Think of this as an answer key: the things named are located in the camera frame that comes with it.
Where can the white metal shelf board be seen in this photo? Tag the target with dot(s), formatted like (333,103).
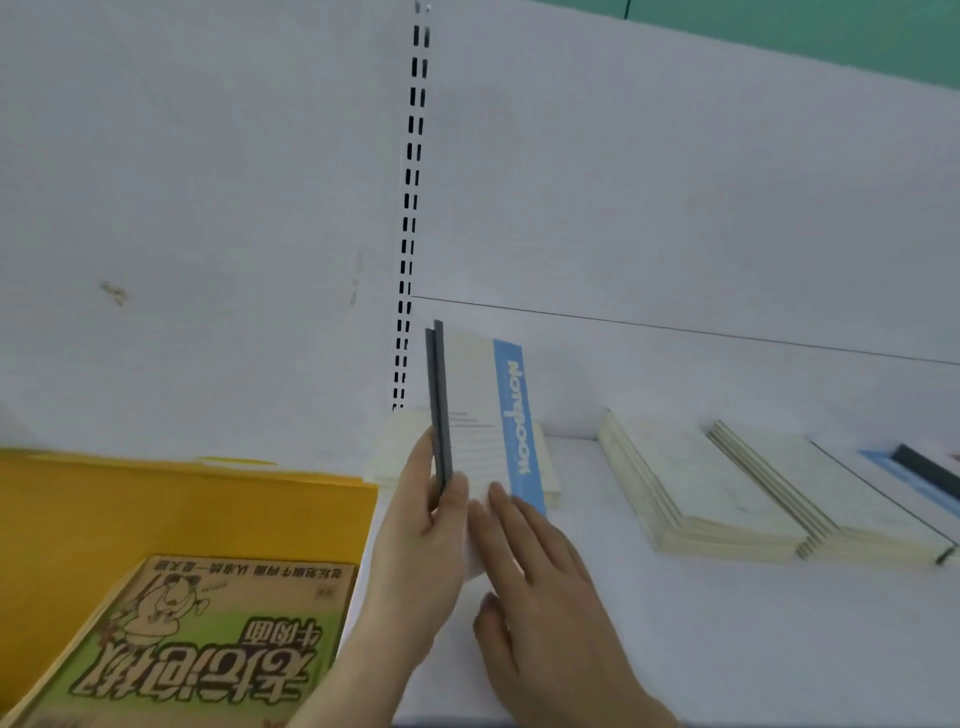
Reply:
(750,637)

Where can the white slotted shelf upright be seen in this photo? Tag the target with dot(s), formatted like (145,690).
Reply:
(411,187)

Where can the person's right forearm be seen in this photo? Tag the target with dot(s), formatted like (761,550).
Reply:
(664,716)

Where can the green printed cardboard box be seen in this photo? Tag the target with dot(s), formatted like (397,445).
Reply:
(187,652)

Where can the stack of cream notebooks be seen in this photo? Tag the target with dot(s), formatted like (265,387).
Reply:
(832,487)

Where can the white shelf back panel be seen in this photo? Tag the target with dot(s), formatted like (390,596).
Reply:
(675,187)

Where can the person's right hand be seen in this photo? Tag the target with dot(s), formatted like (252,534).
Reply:
(562,645)

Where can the blue-striped white notebook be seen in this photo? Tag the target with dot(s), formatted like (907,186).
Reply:
(862,472)
(472,390)

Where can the green door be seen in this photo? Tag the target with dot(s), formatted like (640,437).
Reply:
(825,30)

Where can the plain cream notebook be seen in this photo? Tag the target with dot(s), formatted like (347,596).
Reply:
(690,480)

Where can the yellow plastic bin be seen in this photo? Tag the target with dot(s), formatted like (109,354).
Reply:
(112,510)

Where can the person's left hand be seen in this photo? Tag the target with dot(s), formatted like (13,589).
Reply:
(412,570)

